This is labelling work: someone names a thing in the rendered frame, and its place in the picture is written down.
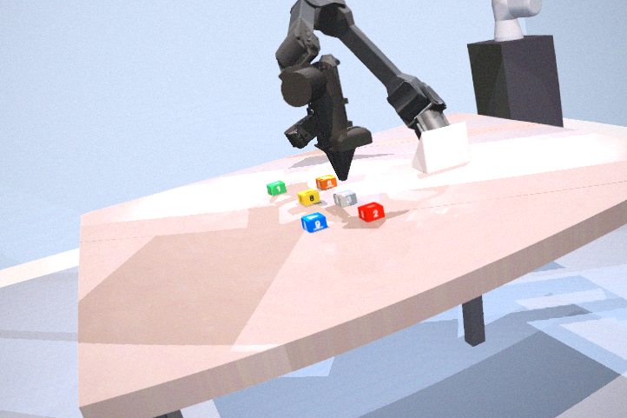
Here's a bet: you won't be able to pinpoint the red block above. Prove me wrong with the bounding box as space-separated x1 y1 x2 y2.
358 202 385 222

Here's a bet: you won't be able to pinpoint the green block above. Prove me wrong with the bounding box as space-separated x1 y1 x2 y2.
266 180 287 196

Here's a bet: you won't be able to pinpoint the orange block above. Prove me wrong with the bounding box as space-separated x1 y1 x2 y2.
315 175 337 190

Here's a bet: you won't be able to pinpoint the blue block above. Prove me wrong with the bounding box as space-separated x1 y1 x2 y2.
301 212 327 233

